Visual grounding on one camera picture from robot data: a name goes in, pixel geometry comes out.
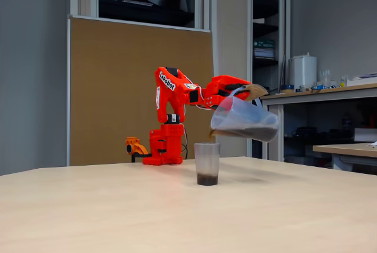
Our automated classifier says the clear plastic pitcher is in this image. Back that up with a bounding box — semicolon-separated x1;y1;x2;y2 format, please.
209;83;280;143

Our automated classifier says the clear plastic cup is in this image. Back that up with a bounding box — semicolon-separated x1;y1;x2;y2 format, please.
194;142;220;186

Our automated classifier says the stack of papers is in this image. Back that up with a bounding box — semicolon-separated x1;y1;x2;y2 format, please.
253;48;276;60

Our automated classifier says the grey tall storage cabinet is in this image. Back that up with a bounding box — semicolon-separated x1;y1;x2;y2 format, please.
70;0;292;159

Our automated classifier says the white cylindrical canister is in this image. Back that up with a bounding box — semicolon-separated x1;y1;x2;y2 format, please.
288;52;318;91

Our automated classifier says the wooden top workbench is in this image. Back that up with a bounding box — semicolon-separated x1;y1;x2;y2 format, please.
260;83;377;165

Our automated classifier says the clear glass beaker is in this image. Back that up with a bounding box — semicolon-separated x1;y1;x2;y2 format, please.
319;69;332;88

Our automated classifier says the orange table clamp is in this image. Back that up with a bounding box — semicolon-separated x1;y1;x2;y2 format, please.
124;137;153;163

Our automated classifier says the brown pin board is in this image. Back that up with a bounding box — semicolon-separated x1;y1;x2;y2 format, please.
67;14;217;167

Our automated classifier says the clear water bottle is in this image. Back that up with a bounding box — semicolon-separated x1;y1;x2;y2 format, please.
341;111;353;132

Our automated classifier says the long white box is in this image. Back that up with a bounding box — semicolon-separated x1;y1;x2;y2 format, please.
346;73;377;87

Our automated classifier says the small wooden top table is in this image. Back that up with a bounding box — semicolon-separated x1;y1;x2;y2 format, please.
312;142;377;175

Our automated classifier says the flat white box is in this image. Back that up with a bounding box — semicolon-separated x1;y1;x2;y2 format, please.
354;128;377;143

